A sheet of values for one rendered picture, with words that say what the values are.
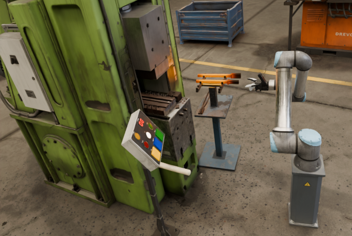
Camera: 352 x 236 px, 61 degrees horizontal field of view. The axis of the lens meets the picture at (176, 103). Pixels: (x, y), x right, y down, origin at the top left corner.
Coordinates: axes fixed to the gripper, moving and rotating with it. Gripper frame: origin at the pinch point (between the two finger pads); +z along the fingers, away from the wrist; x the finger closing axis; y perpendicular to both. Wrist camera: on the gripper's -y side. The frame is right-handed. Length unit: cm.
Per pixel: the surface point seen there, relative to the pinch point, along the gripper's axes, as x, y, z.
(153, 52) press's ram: -57, -55, 57
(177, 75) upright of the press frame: -5, -9, 64
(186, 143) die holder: -44, 41, 49
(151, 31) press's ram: -55, -70, 56
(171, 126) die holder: -63, 8, 51
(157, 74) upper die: -58, -36, 57
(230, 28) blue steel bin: 314, 57, 79
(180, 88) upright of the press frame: -3, 8, 63
